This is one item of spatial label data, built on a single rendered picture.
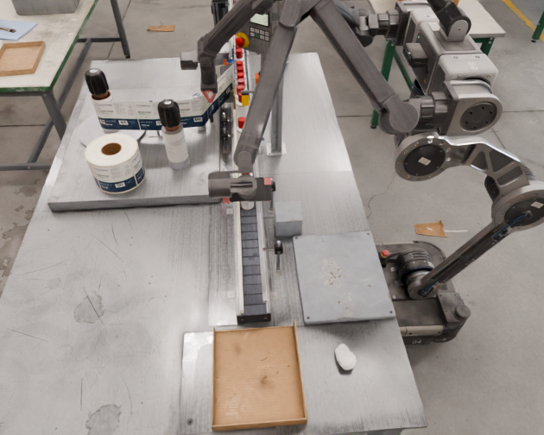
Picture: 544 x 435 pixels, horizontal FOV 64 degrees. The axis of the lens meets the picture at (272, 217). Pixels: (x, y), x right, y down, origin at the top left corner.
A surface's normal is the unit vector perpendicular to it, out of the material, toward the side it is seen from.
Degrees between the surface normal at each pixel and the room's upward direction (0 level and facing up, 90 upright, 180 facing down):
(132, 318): 0
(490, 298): 0
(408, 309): 0
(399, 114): 50
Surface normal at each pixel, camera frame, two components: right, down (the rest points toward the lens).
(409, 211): 0.00, -0.67
